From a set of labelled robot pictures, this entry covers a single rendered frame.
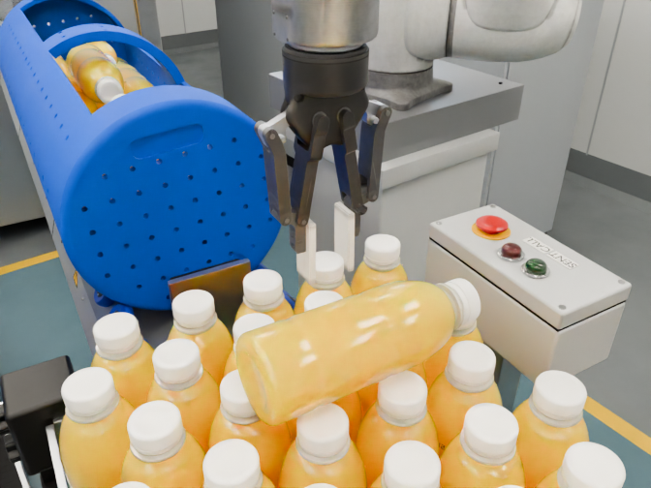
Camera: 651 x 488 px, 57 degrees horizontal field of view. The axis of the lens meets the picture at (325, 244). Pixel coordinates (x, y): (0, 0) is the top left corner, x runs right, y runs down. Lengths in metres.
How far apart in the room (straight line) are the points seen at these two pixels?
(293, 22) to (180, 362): 0.29
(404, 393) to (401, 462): 0.06
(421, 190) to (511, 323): 0.58
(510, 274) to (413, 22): 0.62
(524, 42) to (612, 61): 2.33
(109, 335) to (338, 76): 0.30
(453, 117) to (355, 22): 0.73
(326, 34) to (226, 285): 0.35
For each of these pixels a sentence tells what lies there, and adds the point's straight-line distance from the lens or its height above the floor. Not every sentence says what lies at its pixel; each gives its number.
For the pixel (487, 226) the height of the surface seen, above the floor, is 1.11.
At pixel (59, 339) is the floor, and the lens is 2.42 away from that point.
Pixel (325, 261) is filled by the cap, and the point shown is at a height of 1.10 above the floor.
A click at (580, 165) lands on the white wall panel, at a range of 3.63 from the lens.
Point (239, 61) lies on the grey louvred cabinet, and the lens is 3.71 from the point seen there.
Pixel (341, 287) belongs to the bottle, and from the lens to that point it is 0.64.
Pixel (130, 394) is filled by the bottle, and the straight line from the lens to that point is 0.58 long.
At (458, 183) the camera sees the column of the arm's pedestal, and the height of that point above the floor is 0.91.
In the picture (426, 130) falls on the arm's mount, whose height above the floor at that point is 1.04.
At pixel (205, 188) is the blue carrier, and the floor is 1.12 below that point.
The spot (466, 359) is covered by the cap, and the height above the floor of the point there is 1.10.
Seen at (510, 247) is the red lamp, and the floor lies 1.11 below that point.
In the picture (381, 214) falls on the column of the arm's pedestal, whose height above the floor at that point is 0.90.
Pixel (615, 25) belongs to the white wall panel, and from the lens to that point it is 3.44.
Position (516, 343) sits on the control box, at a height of 1.03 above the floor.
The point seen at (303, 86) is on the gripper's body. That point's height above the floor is 1.30.
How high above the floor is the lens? 1.45
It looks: 32 degrees down
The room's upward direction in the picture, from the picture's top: straight up
